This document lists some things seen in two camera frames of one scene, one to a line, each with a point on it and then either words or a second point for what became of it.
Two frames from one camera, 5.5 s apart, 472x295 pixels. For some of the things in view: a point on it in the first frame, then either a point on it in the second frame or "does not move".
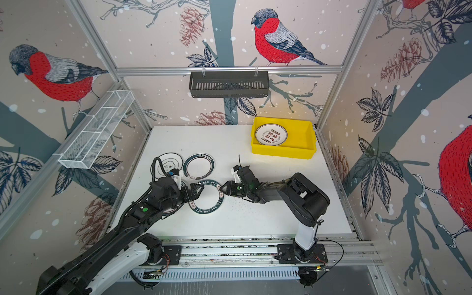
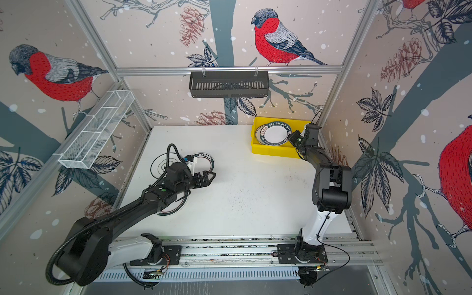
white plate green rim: [198, 166] does not move
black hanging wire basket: [228, 84] does not move
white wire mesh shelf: [83, 149] does not move
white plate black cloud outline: [165, 162] does not move
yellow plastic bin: [300, 142] does not move
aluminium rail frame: [263, 251] does not move
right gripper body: [239, 188] → [299, 141]
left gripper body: [185, 196] → [196, 182]
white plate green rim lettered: [210, 201] → [272, 133]
